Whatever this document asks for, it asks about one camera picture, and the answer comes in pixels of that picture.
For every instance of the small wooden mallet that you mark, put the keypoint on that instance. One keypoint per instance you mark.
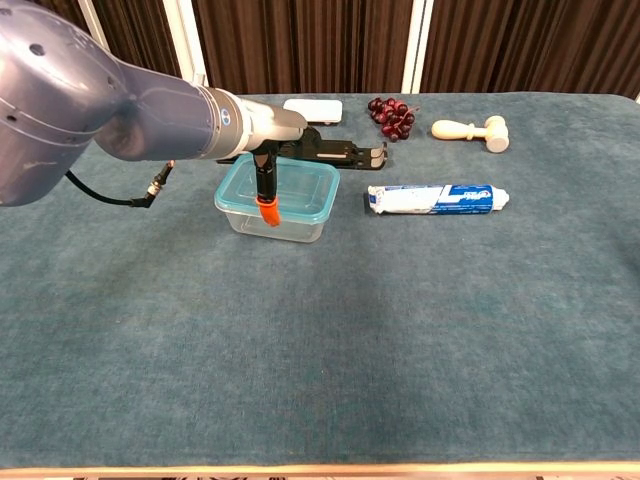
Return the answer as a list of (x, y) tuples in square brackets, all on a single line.
[(455, 130)]

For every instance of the thin grey frame post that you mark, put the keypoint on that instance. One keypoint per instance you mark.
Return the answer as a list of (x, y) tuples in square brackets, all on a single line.
[(92, 20)]

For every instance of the clear plastic food container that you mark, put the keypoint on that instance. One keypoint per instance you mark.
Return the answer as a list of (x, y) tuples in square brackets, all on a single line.
[(300, 231)]

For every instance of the dark brown pleated curtain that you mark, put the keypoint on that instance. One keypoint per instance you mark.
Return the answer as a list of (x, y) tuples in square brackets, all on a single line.
[(300, 45)]

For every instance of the dark red grape bunch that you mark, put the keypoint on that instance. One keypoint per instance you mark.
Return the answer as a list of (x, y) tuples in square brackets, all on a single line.
[(392, 120)]

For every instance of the white blue toothpaste tube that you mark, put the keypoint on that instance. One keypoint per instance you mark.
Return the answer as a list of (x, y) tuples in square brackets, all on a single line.
[(425, 200)]

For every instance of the black folding stand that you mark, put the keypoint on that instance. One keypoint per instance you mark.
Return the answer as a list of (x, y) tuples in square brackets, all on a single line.
[(345, 152)]

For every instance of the white frame post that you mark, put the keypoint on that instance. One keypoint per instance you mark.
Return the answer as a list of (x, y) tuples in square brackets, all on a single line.
[(185, 40), (417, 50)]

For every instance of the teal table cloth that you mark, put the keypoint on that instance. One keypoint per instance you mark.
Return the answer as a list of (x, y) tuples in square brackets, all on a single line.
[(320, 325)]

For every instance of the teal plastic container lid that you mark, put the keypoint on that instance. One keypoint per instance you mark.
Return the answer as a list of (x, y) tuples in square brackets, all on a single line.
[(305, 190)]

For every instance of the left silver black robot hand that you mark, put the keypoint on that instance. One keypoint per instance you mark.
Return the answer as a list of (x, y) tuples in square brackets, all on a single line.
[(280, 125)]

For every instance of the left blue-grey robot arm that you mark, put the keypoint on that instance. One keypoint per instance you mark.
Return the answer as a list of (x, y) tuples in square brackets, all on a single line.
[(100, 100)]

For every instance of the white rectangular box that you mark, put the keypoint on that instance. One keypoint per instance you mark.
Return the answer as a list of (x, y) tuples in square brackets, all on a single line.
[(320, 110)]

